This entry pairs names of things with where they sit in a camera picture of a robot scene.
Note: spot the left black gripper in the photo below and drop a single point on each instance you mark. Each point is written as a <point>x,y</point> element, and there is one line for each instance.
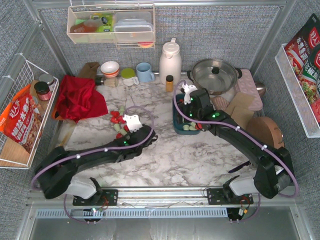
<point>127,135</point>

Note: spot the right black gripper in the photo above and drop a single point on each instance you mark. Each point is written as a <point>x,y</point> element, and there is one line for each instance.
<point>186,110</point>

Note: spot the green coffee capsule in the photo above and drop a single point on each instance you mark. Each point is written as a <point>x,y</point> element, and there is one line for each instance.
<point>186,127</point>

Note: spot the teal storage basket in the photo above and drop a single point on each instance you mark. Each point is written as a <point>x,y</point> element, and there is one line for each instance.
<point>179,121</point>

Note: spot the brown cardboard sheet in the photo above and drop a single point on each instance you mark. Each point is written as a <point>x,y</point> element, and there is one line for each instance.
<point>241,100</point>
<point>242,116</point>

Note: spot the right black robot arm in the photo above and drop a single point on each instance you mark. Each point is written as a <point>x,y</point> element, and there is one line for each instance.
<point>273,166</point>

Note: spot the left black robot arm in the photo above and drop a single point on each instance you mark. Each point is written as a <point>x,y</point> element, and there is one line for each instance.
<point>56,170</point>

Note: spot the striped oven mitt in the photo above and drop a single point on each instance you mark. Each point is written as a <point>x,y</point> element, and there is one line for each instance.
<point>219,103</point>

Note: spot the stainless steel pot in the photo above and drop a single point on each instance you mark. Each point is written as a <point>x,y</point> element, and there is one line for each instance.
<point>215,75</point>

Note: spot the orange spice bottle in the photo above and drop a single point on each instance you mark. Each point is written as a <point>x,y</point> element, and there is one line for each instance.
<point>169,83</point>

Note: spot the pink egg tray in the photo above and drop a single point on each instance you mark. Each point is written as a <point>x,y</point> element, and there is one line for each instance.
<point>245,84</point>

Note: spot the white thermos jug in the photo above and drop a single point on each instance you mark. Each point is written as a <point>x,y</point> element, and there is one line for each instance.
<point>170,62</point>

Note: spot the round wooden board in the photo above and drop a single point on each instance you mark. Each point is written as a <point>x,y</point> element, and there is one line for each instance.
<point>266,130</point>

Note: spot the blue mug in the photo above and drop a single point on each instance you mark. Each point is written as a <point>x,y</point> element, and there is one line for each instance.
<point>144,73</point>

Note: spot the red cloth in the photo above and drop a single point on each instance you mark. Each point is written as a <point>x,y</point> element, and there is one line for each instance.
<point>78,99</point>

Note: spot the pepper grinder bottle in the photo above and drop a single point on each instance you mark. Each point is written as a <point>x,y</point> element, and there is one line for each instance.
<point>107,82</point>

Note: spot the green lidded cup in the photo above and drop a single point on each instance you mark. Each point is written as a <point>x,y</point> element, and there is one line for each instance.
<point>129,77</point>

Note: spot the white orange striped bowl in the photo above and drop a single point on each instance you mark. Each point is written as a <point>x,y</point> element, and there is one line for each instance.
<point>110,69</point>

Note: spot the brown paper bag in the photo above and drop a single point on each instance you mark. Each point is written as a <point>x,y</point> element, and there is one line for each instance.
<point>89,70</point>

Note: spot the dark lid jar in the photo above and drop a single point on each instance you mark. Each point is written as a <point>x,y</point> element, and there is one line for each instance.
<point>42,90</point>

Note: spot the red snack bag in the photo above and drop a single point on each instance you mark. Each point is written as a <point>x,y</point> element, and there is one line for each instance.
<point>19,121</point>

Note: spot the silver lid jar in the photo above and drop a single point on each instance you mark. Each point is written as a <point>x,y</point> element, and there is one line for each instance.
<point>49,79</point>

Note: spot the clear plastic container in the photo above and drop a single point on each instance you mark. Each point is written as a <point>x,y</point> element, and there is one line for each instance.
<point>133,26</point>

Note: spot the red seasoning packet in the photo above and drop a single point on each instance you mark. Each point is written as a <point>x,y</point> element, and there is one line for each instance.
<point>303,52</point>

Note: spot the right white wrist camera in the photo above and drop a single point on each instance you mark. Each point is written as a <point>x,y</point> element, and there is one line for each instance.
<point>188,89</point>

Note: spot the cream wall storage box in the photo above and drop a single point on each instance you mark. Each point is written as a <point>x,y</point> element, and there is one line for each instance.
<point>81,29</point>

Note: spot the white wire side basket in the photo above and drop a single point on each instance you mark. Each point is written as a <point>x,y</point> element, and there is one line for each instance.
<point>13,155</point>

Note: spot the white right wall basket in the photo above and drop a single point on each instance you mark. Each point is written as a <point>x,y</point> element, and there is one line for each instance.
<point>302,107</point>

